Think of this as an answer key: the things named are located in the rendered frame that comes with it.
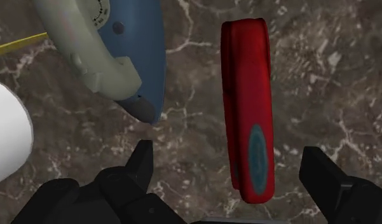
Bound blue and grey clothes iron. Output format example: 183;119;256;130
32;0;167;125

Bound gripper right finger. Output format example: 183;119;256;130
299;146;382;224

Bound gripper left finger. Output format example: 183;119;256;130
11;139;187;224

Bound white round object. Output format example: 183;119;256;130
0;77;35;188

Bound yellow pencil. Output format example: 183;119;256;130
0;32;50;59

